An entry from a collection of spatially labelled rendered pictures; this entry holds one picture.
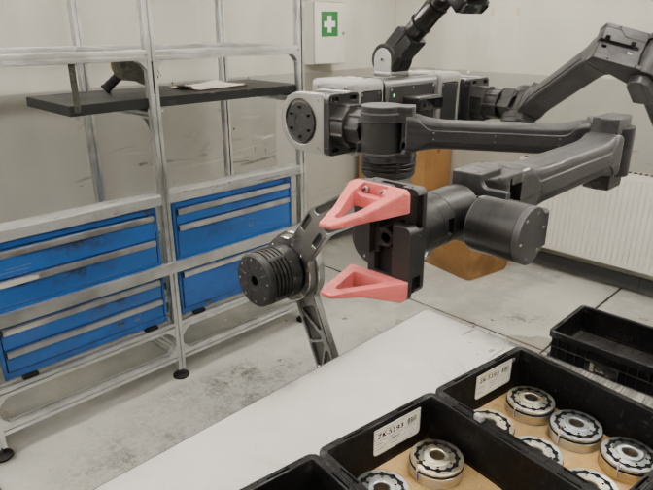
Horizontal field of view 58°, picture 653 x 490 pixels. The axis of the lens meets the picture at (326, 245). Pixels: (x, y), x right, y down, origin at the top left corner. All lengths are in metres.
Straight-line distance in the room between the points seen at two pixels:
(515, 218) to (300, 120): 0.73
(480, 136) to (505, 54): 3.41
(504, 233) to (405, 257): 0.10
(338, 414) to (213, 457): 0.33
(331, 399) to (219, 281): 1.50
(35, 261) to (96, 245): 0.24
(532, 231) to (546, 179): 0.19
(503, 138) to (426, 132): 0.13
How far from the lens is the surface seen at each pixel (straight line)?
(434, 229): 0.57
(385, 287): 0.53
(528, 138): 1.05
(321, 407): 1.58
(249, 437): 1.50
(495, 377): 1.40
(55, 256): 2.55
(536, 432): 1.37
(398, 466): 1.22
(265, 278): 1.80
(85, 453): 2.71
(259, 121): 4.05
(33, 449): 2.82
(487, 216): 0.58
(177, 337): 2.94
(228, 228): 2.94
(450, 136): 1.05
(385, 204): 0.50
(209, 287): 2.96
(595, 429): 1.37
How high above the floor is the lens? 1.64
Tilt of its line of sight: 21 degrees down
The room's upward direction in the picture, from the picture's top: straight up
